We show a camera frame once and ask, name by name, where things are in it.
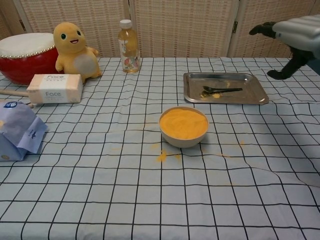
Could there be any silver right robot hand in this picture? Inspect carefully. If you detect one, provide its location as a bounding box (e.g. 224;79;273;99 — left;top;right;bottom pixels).
248;14;320;81

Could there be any black spoon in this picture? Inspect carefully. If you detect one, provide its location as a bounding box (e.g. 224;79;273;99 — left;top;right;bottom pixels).
202;85;244;94

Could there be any silver metal tray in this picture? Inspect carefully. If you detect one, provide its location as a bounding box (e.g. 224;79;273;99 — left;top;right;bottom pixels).
183;72;270;105

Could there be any orange-yellow powder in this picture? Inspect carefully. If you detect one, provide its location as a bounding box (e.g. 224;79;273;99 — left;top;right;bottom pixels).
160;106;209;140

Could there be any bowl of orange powder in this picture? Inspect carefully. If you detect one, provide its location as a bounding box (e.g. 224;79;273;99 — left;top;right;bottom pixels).
159;106;209;149

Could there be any woven folding screen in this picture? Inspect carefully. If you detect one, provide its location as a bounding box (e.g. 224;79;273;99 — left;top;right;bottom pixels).
0;0;320;59

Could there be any clear plastic drink bottle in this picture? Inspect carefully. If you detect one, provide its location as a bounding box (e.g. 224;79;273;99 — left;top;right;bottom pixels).
118;19;140;74

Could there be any yellow plush dinosaur toy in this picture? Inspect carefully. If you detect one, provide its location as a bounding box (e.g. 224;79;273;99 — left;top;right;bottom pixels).
53;21;103;83

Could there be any blue checked tablecloth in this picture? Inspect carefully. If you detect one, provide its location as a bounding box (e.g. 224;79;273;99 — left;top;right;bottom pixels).
0;56;320;240

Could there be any pink Face tissue pack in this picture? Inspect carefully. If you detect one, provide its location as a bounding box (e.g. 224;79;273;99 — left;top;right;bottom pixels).
26;73;84;105

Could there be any red drum with white skin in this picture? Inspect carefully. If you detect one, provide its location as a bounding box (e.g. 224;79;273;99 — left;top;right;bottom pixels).
0;32;59;86

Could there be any wooden drumstick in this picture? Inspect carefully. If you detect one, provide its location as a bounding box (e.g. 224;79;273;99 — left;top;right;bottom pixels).
0;88;35;109

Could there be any blue paper package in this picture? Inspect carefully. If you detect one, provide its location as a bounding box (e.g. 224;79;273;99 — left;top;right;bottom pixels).
0;100;49;162

